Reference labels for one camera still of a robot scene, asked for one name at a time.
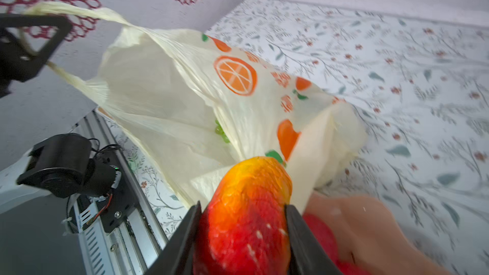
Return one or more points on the green grape bunch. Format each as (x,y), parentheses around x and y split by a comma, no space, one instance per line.
(219,131)

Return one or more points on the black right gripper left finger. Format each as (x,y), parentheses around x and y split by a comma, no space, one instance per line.
(177,255)

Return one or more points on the cream plastic bag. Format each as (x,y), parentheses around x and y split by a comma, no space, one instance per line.
(166,88)

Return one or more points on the red yellow peach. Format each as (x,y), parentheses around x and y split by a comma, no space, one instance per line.
(243,229)

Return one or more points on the pink scalloped bowl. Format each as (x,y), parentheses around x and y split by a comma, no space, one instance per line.
(367,235)

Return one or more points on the red apple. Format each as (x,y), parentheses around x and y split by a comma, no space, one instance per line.
(326,238)

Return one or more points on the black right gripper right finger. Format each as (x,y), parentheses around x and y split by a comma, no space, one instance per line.
(307,255)

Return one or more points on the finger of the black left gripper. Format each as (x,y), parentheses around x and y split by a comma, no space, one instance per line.
(18,63)

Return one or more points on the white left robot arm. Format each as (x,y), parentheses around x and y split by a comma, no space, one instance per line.
(60,165)

